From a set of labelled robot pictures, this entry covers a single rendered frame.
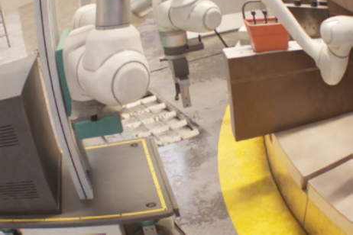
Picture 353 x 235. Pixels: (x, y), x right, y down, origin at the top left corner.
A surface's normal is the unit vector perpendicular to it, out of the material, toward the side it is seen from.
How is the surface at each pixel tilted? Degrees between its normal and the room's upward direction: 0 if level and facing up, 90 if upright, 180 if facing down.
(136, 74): 99
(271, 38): 97
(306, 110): 90
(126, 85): 96
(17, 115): 90
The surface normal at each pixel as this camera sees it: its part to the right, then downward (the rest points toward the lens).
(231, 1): 0.39, 0.27
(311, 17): -0.33, 0.38
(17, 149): 0.17, 0.33
